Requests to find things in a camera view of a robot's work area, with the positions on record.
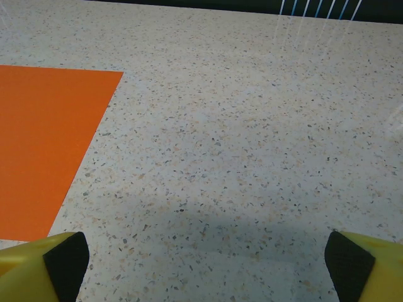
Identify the orange square paper sheet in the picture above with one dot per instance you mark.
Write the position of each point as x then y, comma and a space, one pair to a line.
41, 141

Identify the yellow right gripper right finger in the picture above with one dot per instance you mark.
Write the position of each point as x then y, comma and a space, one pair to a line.
378, 273

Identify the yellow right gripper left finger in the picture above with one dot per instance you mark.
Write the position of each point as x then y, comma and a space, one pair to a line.
25, 277

